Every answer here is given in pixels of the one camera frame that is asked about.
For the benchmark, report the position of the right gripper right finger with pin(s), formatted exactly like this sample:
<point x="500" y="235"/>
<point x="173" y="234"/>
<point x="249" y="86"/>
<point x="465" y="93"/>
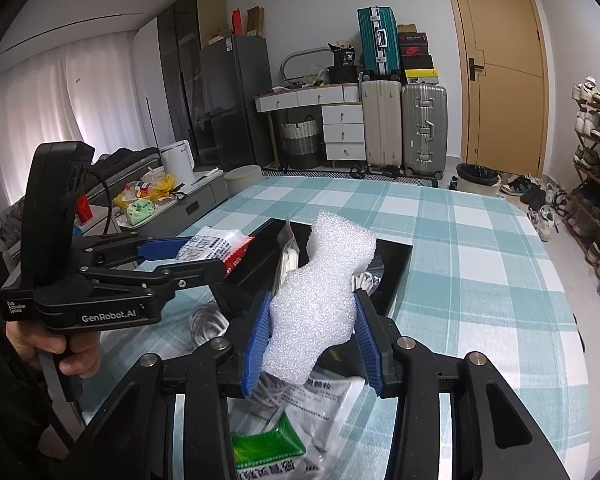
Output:
<point x="398" y="367"/>

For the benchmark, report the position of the black cardboard box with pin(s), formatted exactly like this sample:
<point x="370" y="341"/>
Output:
<point x="279" y="247"/>

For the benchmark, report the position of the teal suitcase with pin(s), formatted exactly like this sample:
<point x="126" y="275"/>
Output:
<point x="380" y="43"/>

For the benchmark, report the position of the white drawer desk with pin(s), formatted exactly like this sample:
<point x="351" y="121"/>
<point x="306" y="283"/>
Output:
<point x="342" y="116"/>

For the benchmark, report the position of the stack of shoe boxes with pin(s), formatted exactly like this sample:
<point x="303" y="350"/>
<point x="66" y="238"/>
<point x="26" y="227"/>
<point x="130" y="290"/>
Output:
<point x="416" y="60"/>

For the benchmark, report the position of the woven laundry basket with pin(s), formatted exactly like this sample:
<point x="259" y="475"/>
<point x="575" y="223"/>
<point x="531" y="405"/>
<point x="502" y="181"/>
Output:
<point x="301" y="143"/>

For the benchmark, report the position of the wooden shoe rack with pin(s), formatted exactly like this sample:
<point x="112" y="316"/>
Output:
<point x="583" y="221"/>

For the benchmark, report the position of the person's left hand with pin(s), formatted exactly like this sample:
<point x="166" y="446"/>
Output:
<point x="85" y="352"/>

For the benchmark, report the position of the white foam sheet piece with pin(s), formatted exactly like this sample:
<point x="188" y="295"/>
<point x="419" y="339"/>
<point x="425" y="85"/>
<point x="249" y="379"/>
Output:
<point x="314" y="309"/>

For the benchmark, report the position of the beige suitcase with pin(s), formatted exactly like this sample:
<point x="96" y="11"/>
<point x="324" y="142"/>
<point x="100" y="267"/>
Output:
<point x="382" y="119"/>

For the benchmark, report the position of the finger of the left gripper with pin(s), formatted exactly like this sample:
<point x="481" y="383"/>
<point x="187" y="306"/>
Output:
<point x="190" y="275"/>
<point x="145" y="248"/>

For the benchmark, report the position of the white air purifier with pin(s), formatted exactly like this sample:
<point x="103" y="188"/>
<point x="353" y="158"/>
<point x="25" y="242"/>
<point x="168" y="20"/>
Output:
<point x="178" y="160"/>

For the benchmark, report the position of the white curtain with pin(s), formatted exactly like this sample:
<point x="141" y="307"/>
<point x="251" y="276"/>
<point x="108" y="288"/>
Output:
<point x="83" y="91"/>

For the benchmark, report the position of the black bag on desk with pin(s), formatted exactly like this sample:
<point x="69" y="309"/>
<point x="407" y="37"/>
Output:
<point x="343" y="70"/>

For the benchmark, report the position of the black round floor bin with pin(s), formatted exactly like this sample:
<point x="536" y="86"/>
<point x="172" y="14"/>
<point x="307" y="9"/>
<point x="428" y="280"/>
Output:
<point x="477" y="179"/>

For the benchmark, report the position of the silver suitcase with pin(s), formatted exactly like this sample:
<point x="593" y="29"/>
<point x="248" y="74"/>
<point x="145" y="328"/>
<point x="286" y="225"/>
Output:
<point x="424" y="129"/>

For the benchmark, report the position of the red white small packet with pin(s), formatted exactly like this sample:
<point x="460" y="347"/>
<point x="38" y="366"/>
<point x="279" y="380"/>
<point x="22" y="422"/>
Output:
<point x="229" y="246"/>

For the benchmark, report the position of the dark tall cabinet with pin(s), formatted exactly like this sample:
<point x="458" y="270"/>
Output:
<point x="184" y="29"/>

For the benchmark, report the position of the adidas zip bag of laces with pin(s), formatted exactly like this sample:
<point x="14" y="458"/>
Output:
<point x="370" y="279"/>

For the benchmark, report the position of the yellow wooden door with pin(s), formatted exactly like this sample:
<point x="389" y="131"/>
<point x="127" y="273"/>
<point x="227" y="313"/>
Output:
<point x="504" y="79"/>

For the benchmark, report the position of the dark grey refrigerator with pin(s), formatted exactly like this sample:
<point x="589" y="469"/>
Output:
<point x="236" y="71"/>

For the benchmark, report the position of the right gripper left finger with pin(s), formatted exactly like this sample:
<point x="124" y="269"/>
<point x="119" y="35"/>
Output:
<point x="223" y="368"/>

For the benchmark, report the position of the checked teal tablecloth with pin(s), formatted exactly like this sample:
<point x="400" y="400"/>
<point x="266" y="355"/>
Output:
<point x="479" y="279"/>

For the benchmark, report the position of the round grey stool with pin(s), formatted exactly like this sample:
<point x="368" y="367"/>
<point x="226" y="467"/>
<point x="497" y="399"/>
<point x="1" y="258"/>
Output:
<point x="238" y="179"/>

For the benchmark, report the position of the grey green foil pouch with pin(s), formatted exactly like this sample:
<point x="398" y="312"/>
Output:
<point x="292" y="432"/>

